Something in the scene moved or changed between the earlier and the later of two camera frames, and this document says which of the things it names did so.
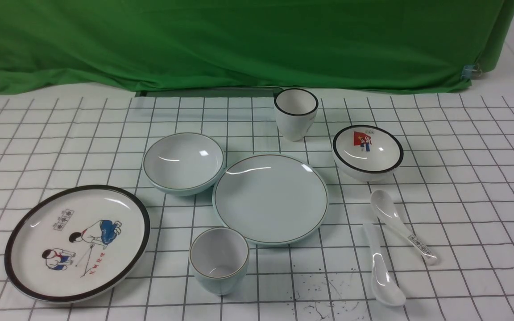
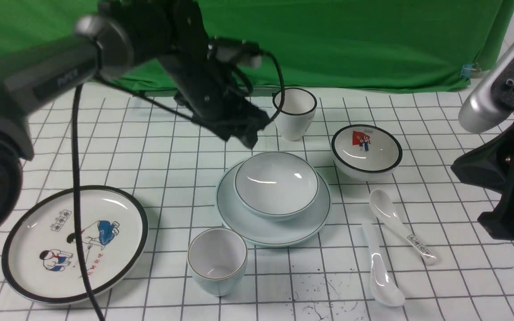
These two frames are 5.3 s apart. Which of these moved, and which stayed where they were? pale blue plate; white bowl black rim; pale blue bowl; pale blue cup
Moved: pale blue bowl
Stayed: pale blue plate; pale blue cup; white bowl black rim
